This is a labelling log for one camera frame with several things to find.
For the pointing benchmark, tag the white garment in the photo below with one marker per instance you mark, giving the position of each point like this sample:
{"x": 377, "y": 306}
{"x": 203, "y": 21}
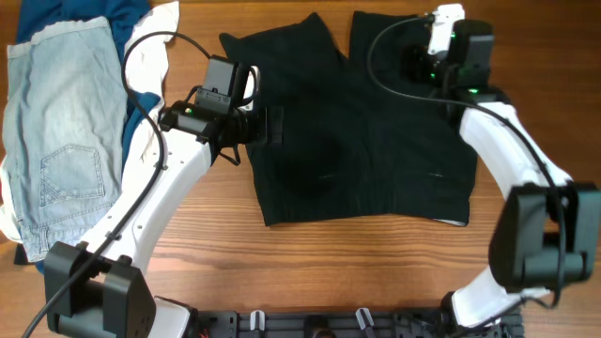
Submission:
{"x": 146, "y": 70}

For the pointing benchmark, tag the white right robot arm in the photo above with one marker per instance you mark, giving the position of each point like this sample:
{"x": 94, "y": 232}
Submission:
{"x": 546, "y": 236}

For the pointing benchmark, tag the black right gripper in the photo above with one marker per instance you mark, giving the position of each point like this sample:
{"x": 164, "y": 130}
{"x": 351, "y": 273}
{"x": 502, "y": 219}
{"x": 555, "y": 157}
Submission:
{"x": 413, "y": 64}

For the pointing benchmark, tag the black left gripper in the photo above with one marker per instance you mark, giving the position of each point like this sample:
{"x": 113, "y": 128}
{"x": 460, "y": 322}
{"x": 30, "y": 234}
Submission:
{"x": 260, "y": 133}

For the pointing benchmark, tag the light blue denim shorts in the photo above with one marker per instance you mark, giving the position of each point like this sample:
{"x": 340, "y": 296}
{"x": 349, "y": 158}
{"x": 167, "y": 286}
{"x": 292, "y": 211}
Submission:
{"x": 62, "y": 132}

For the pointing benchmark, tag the dark blue garment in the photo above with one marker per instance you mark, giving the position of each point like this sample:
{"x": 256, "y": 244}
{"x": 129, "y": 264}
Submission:
{"x": 122, "y": 16}

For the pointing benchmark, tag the black shorts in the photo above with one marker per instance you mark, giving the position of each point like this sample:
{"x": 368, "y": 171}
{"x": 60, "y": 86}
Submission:
{"x": 359, "y": 137}

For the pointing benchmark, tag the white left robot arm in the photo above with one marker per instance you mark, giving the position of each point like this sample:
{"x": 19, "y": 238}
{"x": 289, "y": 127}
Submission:
{"x": 97, "y": 288}

